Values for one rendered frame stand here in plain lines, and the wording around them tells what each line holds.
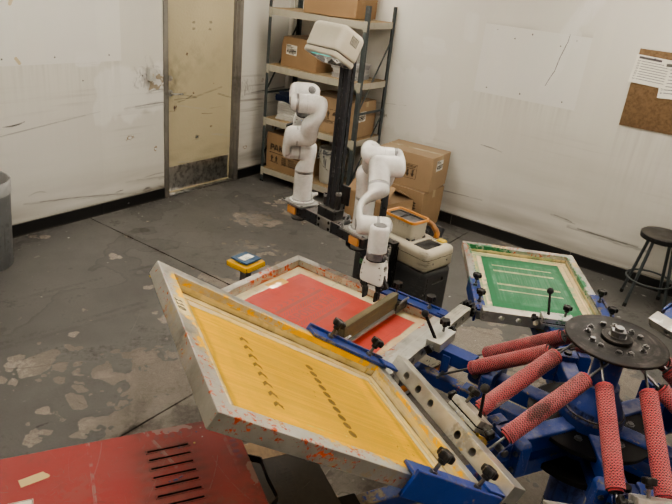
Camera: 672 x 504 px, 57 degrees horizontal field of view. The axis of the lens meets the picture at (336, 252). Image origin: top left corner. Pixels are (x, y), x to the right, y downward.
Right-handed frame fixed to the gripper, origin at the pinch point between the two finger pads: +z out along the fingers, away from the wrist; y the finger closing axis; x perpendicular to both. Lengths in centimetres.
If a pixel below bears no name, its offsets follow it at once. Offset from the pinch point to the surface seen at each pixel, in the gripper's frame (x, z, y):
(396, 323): -14.5, 16.6, -5.5
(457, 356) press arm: 2.1, 8.1, -39.8
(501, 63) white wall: -379, -51, 119
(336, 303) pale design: -9.6, 16.6, 21.4
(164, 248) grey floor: -123, 112, 274
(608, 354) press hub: 10, -19, -87
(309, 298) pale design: -4.5, 16.6, 32.0
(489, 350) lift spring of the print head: -5.1, 5.0, -48.1
